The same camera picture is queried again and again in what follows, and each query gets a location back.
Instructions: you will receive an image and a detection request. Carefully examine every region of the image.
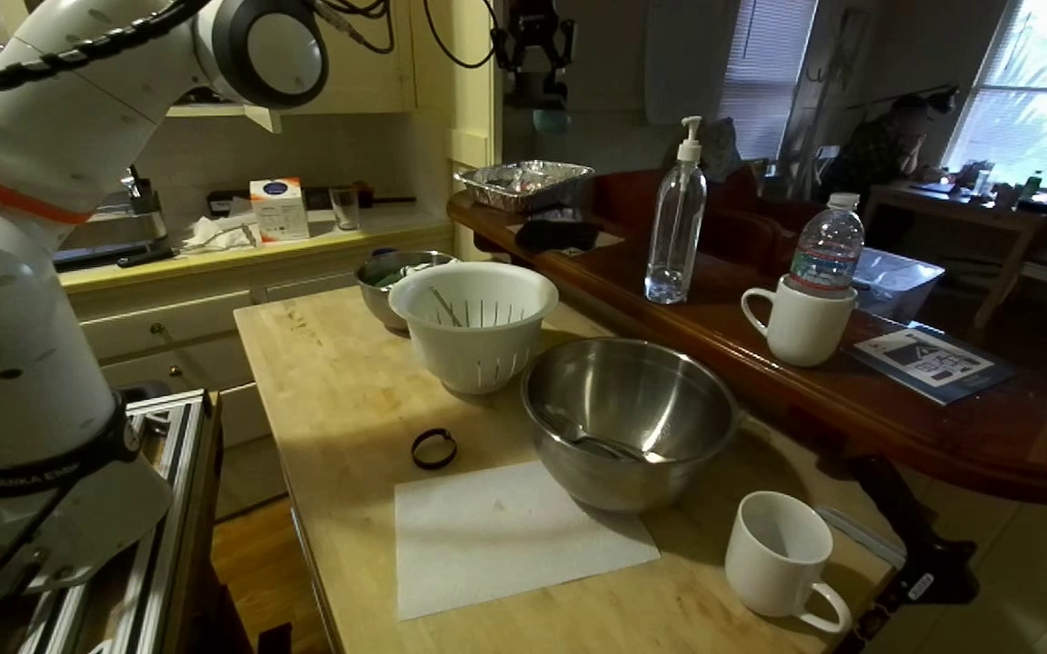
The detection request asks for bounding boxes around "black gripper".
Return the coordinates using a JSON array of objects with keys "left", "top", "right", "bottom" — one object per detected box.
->
[{"left": 495, "top": 0, "right": 576, "bottom": 116}]

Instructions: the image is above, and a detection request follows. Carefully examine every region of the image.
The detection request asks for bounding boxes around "steel bowl holding towel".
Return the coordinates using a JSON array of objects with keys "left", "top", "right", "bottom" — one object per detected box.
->
[{"left": 353, "top": 242, "right": 461, "bottom": 337}]

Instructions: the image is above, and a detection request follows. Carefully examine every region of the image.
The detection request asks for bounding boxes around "white plastic colander bowl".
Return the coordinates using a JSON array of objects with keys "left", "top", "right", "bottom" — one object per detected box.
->
[{"left": 384, "top": 259, "right": 564, "bottom": 400}]

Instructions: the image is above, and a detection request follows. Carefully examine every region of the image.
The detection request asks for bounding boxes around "empty steel mixing bowl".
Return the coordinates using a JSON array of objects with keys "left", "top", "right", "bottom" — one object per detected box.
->
[{"left": 517, "top": 333, "right": 740, "bottom": 516}]

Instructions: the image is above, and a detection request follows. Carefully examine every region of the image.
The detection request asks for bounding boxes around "aluminium foil tray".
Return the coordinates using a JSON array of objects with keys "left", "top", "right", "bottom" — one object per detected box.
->
[{"left": 449, "top": 155, "right": 601, "bottom": 214}]

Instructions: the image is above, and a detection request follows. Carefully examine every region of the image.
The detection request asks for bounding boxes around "clear pump dispenser bottle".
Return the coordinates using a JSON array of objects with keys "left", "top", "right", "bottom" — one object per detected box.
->
[{"left": 641, "top": 112, "right": 712, "bottom": 308}]

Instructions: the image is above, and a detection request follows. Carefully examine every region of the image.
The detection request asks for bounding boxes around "green white striped towel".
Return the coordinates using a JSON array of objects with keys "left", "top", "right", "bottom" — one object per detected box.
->
[{"left": 362, "top": 248, "right": 445, "bottom": 291}]

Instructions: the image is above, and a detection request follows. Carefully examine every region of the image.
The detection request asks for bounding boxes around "clear plastic water bottle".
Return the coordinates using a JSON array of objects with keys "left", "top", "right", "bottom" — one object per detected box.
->
[{"left": 786, "top": 189, "right": 868, "bottom": 300}]

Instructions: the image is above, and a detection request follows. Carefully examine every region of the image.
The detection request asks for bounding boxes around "dark hunched figure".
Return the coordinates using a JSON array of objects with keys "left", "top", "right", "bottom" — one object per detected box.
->
[{"left": 819, "top": 81, "right": 962, "bottom": 203}]

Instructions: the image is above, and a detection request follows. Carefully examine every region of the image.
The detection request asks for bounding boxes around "white ceramic mug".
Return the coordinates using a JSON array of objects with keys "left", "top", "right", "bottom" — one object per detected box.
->
[
  {"left": 739, "top": 271, "right": 860, "bottom": 369},
  {"left": 718, "top": 488, "right": 854, "bottom": 638}
]

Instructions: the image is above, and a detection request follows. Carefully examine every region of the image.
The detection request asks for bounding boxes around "dark wooden counter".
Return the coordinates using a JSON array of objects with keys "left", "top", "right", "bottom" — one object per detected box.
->
[{"left": 445, "top": 167, "right": 1047, "bottom": 507}]

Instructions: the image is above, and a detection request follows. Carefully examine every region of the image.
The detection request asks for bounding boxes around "clear plastic container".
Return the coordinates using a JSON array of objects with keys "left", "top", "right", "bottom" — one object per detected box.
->
[{"left": 847, "top": 242, "right": 950, "bottom": 318}]

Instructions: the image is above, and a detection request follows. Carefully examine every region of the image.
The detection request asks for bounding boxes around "cream kitchen cabinet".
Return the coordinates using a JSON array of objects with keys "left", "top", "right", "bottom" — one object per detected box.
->
[{"left": 53, "top": 203, "right": 453, "bottom": 523}]

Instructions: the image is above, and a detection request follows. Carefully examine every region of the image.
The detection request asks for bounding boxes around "brown wooden side table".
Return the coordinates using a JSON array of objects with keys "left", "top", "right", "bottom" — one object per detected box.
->
[{"left": 865, "top": 178, "right": 1047, "bottom": 333}]

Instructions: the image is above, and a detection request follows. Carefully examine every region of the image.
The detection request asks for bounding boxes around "white paper sheet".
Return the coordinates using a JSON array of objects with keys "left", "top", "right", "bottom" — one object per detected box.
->
[{"left": 392, "top": 459, "right": 661, "bottom": 625}]

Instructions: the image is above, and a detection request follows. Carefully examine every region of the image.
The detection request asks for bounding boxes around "printed booklet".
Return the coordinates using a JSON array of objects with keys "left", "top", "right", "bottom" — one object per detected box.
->
[{"left": 849, "top": 318, "right": 1017, "bottom": 410}]

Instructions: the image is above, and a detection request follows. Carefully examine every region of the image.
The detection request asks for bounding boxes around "bright window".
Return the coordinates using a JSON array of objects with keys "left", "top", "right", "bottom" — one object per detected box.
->
[{"left": 939, "top": 0, "right": 1047, "bottom": 196}]

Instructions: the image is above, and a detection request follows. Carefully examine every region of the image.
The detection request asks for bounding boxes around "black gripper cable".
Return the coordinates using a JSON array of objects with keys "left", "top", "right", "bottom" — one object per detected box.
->
[{"left": 316, "top": 0, "right": 501, "bottom": 72}]

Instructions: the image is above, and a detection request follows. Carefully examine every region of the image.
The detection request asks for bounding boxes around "black rubber ring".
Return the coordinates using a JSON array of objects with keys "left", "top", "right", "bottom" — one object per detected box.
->
[{"left": 405, "top": 423, "right": 461, "bottom": 474}]

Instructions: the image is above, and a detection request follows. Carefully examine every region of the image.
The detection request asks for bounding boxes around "black corrugated cable conduit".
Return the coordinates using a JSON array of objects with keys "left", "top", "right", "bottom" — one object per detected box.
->
[{"left": 0, "top": 0, "right": 210, "bottom": 122}]

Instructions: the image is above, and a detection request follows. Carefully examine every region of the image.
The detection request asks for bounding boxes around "black table clamp mount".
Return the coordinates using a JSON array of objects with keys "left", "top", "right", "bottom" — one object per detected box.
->
[{"left": 844, "top": 450, "right": 982, "bottom": 610}]

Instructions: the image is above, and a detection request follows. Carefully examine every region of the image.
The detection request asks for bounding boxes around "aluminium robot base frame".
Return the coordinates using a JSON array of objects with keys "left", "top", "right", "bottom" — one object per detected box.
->
[{"left": 0, "top": 385, "right": 225, "bottom": 654}]

